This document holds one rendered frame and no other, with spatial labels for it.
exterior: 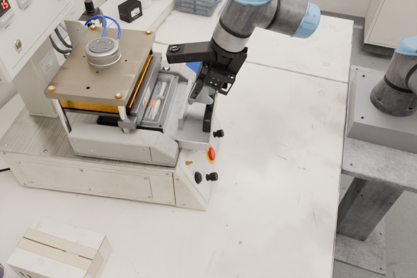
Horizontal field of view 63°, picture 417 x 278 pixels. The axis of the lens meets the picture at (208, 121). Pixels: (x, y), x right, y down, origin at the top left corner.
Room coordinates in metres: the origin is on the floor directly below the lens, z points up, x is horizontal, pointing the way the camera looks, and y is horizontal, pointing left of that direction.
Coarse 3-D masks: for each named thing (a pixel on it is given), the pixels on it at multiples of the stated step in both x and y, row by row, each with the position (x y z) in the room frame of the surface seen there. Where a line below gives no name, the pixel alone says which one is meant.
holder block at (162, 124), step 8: (176, 80) 0.73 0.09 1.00; (176, 88) 0.72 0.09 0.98; (168, 96) 0.67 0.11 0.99; (168, 104) 0.64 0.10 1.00; (168, 112) 0.61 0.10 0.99; (104, 120) 0.57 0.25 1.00; (112, 120) 0.58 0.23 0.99; (160, 120) 0.58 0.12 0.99; (136, 128) 0.56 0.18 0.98; (144, 128) 0.56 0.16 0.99; (152, 128) 0.56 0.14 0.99; (160, 128) 0.55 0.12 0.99
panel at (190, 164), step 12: (216, 120) 0.78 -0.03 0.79; (216, 144) 0.70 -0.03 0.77; (180, 156) 0.53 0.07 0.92; (192, 156) 0.57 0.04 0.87; (204, 156) 0.61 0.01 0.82; (180, 168) 0.50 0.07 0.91; (192, 168) 0.53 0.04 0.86; (204, 168) 0.57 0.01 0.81; (192, 180) 0.50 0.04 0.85; (204, 180) 0.54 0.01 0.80; (204, 192) 0.51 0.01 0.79
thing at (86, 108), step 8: (144, 64) 0.72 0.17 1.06; (144, 72) 0.69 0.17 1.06; (136, 88) 0.62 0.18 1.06; (136, 96) 0.60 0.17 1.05; (64, 104) 0.58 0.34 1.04; (72, 104) 0.58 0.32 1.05; (80, 104) 0.57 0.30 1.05; (88, 104) 0.57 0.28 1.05; (96, 104) 0.57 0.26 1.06; (128, 104) 0.57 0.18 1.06; (80, 112) 0.57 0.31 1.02; (88, 112) 0.57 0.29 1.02; (96, 112) 0.57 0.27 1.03; (104, 112) 0.57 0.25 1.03; (112, 112) 0.57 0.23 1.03; (128, 112) 0.56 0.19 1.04
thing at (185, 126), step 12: (180, 84) 0.75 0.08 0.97; (180, 96) 0.70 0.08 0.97; (216, 96) 0.70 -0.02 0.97; (180, 108) 0.65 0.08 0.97; (192, 108) 0.65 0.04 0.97; (204, 108) 0.65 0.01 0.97; (96, 120) 0.60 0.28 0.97; (168, 120) 0.60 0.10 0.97; (180, 120) 0.57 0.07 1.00; (192, 120) 0.61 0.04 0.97; (168, 132) 0.56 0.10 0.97; (180, 132) 0.56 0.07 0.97; (192, 132) 0.57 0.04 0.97; (204, 132) 0.57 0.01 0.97; (180, 144) 0.54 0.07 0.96; (192, 144) 0.54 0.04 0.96; (204, 144) 0.53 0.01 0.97
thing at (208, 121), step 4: (216, 92) 0.68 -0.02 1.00; (212, 96) 0.66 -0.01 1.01; (208, 104) 0.63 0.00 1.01; (212, 104) 0.63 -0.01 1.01; (208, 108) 0.61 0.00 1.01; (212, 108) 0.61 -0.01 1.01; (208, 112) 0.60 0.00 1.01; (212, 112) 0.60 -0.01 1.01; (204, 116) 0.59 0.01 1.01; (208, 116) 0.58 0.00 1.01; (212, 116) 0.60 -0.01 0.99; (204, 120) 0.57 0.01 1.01; (208, 120) 0.57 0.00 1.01; (204, 124) 0.57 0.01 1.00; (208, 124) 0.57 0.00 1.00; (204, 128) 0.57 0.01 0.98; (208, 128) 0.57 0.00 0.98
